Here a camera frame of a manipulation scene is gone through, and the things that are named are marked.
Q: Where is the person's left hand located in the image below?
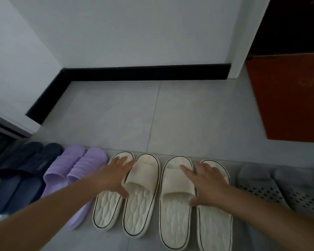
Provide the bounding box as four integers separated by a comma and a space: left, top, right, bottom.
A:
90, 155, 136, 199

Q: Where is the person's right hand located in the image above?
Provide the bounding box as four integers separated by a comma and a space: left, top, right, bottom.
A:
180, 162, 231, 207

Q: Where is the purple slipper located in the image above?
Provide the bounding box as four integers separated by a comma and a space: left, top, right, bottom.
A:
65, 147, 108, 230
41, 145, 86, 199

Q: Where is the cream slipper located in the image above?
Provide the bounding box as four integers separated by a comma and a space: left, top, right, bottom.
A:
159, 156, 197, 251
122, 153, 161, 238
92, 151, 135, 231
193, 160, 233, 251

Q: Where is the grey perforated slipper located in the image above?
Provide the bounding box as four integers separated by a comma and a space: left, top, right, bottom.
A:
273, 166, 314, 222
237, 164, 291, 210

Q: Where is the navy blue slipper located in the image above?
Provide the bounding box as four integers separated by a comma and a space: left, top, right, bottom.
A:
0, 142, 44, 215
2, 143, 64, 212

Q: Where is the person's right forearm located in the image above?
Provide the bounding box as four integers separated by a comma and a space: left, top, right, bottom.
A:
222, 185, 314, 251

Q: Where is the person's left forearm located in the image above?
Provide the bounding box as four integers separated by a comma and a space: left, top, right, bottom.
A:
0, 177, 100, 251

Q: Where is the black baseboard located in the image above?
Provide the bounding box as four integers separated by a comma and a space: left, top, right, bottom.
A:
25, 63, 231, 125

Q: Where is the red door mat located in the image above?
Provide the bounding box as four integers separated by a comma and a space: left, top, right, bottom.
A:
245, 53, 314, 143

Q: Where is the dark wooden door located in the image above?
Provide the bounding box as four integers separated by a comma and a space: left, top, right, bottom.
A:
248, 0, 314, 56

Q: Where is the metal sliding door frame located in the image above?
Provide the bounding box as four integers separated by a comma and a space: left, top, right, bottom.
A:
0, 109, 40, 175

